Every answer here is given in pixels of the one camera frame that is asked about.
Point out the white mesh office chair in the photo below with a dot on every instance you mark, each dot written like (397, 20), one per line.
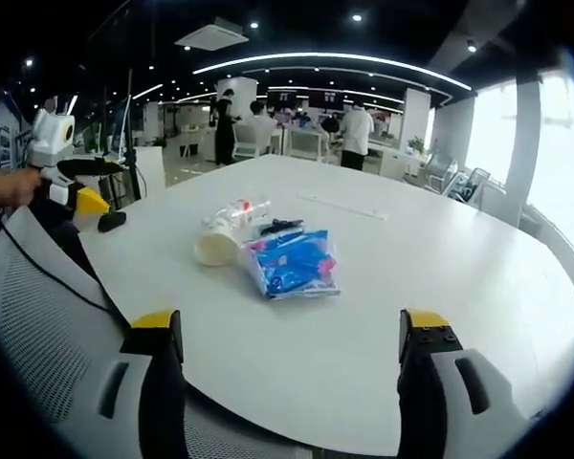
(43, 325)

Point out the white paper cup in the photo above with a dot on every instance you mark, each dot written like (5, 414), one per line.
(215, 246)

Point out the ceiling air conditioner unit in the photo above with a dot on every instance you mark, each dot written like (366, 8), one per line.
(213, 34)

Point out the green potted plant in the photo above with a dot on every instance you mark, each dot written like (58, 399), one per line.
(417, 144)

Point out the blue plastic packet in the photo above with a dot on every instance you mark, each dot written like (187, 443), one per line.
(292, 263)

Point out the small black clip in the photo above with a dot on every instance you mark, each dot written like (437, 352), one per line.
(282, 223)

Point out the curved ceiling light strip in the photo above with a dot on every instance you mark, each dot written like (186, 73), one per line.
(335, 58)

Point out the black stand pole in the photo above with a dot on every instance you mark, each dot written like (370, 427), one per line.
(133, 143)

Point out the clear plastic bottle red label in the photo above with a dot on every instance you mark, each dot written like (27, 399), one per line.
(236, 212)

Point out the black oval case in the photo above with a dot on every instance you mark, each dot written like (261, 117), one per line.
(111, 222)

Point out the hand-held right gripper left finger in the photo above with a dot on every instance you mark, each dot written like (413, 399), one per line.
(153, 382)

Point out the white cabinet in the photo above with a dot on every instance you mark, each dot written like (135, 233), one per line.
(149, 169)

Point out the person's left hand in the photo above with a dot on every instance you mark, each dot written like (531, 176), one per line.
(14, 186)

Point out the white table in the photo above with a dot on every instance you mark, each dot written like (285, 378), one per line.
(411, 296)

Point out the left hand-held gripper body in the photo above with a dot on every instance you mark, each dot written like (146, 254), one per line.
(52, 138)

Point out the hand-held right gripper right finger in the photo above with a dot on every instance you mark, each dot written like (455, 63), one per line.
(426, 382)

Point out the grey office chair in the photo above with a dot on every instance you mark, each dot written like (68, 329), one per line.
(471, 184)
(441, 169)

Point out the wall monitor screen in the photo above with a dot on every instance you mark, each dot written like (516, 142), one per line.
(282, 98)
(332, 98)

